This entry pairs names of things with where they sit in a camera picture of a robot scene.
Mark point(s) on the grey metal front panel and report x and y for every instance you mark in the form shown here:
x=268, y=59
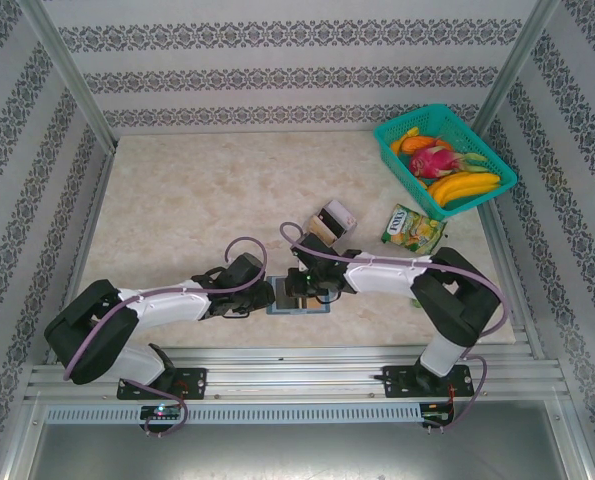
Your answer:
x=297, y=450

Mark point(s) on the right aluminium frame post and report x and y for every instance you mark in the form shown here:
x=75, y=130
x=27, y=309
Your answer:
x=517, y=70

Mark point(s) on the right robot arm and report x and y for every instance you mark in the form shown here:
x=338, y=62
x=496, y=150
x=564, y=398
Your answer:
x=452, y=300

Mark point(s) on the right aluminium side rail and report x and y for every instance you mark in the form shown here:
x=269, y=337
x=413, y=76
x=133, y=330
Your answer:
x=497, y=240

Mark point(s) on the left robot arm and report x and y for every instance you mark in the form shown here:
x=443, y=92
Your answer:
x=92, y=330

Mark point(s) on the teal plastic basket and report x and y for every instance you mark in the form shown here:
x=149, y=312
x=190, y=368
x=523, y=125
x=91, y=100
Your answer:
x=384, y=150

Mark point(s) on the gold credit card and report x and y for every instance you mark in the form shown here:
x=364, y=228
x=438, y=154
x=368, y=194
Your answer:
x=322, y=234

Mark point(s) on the right circuit board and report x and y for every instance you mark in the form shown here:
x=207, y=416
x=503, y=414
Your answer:
x=434, y=416

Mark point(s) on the aluminium side rail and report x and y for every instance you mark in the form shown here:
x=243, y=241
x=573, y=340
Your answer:
x=497, y=240
x=97, y=200

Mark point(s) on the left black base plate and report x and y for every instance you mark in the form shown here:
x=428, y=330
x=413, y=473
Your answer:
x=194, y=382

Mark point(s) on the left aluminium frame post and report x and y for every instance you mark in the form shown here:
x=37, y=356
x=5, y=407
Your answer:
x=67, y=75

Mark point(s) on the black credit card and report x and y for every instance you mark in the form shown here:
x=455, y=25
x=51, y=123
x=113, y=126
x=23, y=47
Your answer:
x=333, y=224

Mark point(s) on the aluminium frame post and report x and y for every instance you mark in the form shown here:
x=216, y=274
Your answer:
x=67, y=75
x=517, y=70

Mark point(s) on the yellow banana bunch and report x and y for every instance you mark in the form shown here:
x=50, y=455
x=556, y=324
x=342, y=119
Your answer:
x=457, y=187

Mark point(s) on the pink dragon fruit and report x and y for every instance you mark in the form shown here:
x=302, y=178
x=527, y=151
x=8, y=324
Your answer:
x=429, y=162

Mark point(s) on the left circuit board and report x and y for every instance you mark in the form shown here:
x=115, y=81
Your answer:
x=162, y=412

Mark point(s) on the aluminium mounting rail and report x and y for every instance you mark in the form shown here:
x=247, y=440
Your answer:
x=287, y=375

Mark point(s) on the orange mango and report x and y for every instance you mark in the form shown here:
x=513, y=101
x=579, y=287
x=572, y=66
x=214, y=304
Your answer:
x=414, y=145

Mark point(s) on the left aluminium side rail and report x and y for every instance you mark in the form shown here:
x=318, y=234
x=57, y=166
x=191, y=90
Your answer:
x=97, y=200

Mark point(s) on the small yellow fruit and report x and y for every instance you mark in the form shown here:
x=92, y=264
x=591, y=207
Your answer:
x=410, y=133

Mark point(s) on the blue leather card holder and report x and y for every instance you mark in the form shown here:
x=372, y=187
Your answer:
x=282, y=300

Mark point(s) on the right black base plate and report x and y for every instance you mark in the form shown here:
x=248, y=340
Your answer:
x=394, y=382

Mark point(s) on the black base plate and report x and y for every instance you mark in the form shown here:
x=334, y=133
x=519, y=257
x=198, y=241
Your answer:
x=194, y=382
x=394, y=382

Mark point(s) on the green candy bag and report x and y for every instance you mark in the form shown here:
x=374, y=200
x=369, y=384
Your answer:
x=412, y=227

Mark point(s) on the clear acrylic card box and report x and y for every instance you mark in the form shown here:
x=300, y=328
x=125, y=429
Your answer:
x=350, y=230

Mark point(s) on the circuit board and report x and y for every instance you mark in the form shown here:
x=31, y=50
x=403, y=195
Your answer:
x=162, y=412
x=434, y=416

